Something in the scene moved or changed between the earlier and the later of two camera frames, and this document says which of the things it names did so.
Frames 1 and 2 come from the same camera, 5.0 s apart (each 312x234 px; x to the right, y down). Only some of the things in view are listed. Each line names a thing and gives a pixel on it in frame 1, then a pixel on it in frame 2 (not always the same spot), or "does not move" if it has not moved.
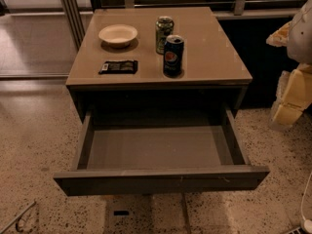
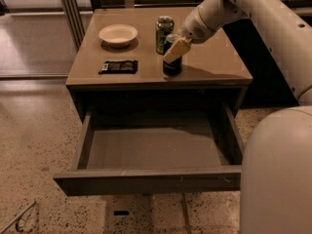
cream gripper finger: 287,114 to 179,48
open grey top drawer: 160,150 does not move
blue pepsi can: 174,55 does not move
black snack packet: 128,66 does not move
